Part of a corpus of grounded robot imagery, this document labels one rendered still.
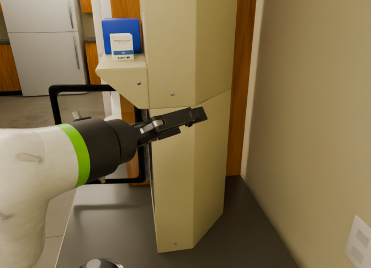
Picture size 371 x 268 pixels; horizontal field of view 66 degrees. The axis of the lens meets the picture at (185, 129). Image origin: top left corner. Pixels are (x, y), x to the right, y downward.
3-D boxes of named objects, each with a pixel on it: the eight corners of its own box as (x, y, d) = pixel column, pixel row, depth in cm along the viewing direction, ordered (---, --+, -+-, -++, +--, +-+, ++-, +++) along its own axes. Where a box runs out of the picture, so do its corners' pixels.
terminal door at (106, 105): (146, 182, 113) (139, 84, 97) (67, 185, 112) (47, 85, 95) (146, 181, 114) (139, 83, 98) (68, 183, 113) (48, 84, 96)
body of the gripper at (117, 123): (109, 113, 43) (152, 105, 50) (82, 133, 48) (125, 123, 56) (128, 159, 42) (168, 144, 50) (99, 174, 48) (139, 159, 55)
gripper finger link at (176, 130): (160, 139, 60) (158, 140, 61) (181, 132, 66) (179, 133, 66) (155, 126, 60) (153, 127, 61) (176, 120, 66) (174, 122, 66)
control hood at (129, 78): (143, 76, 98) (142, 46, 93) (149, 109, 68) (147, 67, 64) (109, 78, 96) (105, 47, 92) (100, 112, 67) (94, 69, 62)
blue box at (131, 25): (139, 48, 90) (138, 17, 87) (141, 53, 81) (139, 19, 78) (107, 49, 89) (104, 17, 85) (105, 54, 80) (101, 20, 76)
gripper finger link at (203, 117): (179, 112, 56) (181, 111, 55) (200, 107, 61) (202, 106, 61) (185, 126, 55) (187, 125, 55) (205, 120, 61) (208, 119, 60)
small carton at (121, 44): (131, 56, 77) (129, 32, 75) (133, 59, 73) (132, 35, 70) (112, 57, 76) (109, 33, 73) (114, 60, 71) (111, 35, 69)
